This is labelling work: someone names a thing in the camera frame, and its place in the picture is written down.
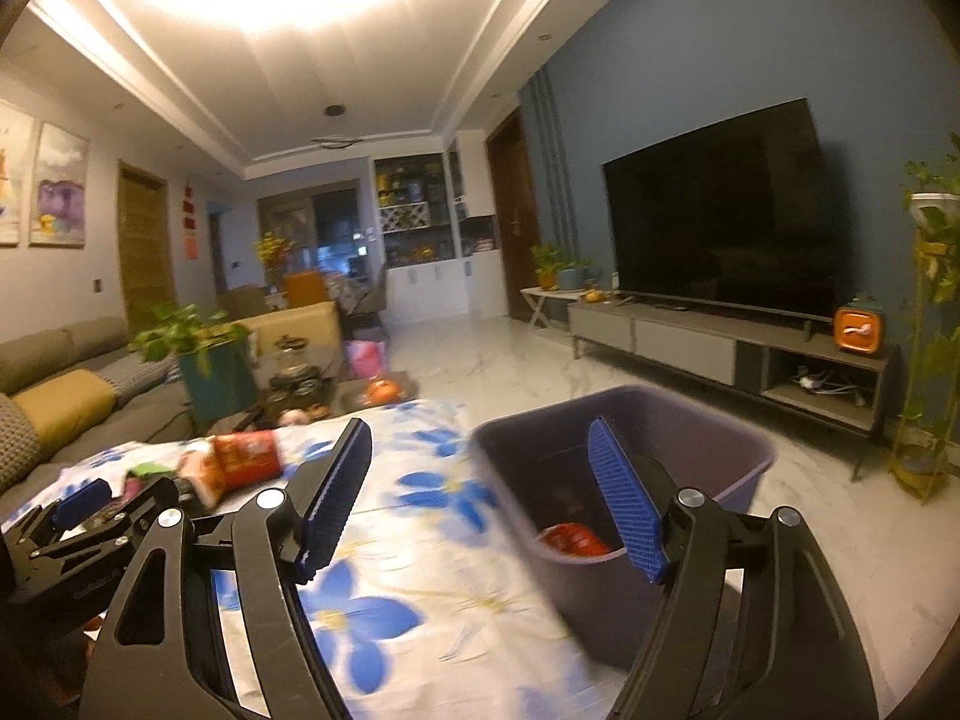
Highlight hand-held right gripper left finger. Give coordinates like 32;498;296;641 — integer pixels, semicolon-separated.
79;418;374;720

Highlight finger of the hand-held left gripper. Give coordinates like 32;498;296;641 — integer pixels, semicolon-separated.
112;476;197;535
22;478;113;550

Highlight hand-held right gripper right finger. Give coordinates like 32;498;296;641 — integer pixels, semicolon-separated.
587;418;878;720

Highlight red white plastic bag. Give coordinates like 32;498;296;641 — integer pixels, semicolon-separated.
178;446;227;507

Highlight red patterned wrapper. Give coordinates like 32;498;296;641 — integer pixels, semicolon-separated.
535;523;614;558

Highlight red paper cup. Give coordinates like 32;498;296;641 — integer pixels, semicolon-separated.
212;430;284;494

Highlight grey plastic bin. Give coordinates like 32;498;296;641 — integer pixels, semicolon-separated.
471;384;779;674

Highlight houndstooth cushion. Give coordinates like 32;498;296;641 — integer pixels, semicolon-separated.
0;392;43;494

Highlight blue floral white blanket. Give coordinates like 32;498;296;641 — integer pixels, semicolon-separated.
0;397;601;720

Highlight yellow cushion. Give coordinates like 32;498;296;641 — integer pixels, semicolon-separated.
10;368;118;445

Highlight dark coffee table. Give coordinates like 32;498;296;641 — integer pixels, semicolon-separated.
246;370;422;430

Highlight grey patterned cushion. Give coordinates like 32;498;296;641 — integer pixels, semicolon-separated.
93;351;182;411

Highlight pothos in teal planter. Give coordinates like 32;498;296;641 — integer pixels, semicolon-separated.
130;300;260;434

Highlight pink gift bag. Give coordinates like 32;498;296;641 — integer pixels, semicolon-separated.
344;339;390;381

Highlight glass teapot set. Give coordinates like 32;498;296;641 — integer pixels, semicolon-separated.
271;335;320;385

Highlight grey sofa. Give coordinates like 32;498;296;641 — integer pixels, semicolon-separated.
0;300;340;497

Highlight grey tv cabinet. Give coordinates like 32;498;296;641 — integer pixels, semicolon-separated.
566;292;899;482

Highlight grey dining chair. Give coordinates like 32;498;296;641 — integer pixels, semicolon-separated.
349;261;389;320

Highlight orange dining chair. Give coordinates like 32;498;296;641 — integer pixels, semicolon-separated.
283;270;329;310

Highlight white folding side table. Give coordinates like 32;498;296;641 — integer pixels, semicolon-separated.
520;285;595;329

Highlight white display cabinet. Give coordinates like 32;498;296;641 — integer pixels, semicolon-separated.
372;127;505;325

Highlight light wooden door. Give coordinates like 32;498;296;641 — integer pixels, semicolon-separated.
115;159;178;332

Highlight small potted plant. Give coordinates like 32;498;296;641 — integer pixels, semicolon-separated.
530;241;564;290

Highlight yellow flower bouquet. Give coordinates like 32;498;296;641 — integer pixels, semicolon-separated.
250;231;298;272

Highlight red hanging decoration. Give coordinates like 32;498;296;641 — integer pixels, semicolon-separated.
181;178;200;261

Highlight orange clock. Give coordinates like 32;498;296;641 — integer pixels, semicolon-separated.
833;298;887;355

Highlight dark wooden door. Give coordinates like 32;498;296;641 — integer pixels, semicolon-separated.
485;106;542;321

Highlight black television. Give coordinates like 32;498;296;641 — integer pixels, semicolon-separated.
601;97;857;317

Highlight purple abstract painting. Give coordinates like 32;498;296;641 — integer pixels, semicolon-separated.
29;121;90;249

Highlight gold plant stand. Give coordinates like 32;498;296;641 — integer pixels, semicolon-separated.
887;232;960;505

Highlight ship painting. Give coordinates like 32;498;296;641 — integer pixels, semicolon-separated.
0;100;38;248

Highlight white power strip cables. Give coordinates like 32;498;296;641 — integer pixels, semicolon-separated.
793;366;861;396

